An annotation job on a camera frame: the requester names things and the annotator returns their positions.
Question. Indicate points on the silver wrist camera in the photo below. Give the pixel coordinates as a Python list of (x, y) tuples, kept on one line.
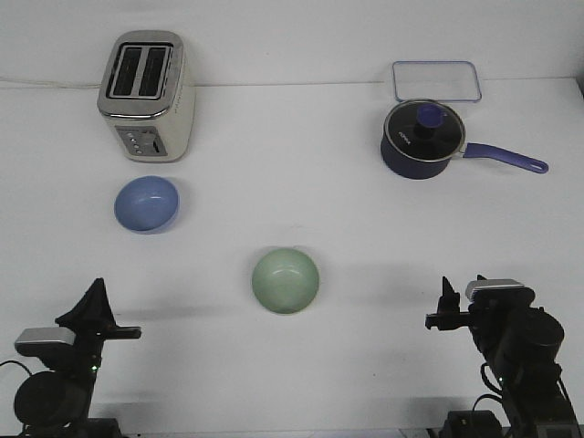
[(35, 342), (507, 290)]

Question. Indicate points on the glass pot lid blue knob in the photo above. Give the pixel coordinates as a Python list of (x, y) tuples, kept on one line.
[(424, 130)]

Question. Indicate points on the green bowl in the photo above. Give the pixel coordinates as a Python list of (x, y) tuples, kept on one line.
[(285, 280)]

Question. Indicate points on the silver two-slot toaster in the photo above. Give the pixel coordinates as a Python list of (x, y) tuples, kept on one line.
[(147, 96)]

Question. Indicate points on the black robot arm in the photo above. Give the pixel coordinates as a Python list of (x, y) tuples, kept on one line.
[(55, 402), (519, 344)]

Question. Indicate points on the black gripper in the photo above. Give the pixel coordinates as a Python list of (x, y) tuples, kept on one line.
[(448, 315), (93, 323)]

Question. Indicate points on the blue bowl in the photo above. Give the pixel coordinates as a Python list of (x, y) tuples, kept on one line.
[(147, 205)]

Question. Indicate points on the dark blue saucepan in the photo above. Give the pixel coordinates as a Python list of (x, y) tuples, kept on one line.
[(416, 170)]

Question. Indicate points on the clear blue-rimmed container lid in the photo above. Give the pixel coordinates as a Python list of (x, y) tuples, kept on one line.
[(454, 81)]

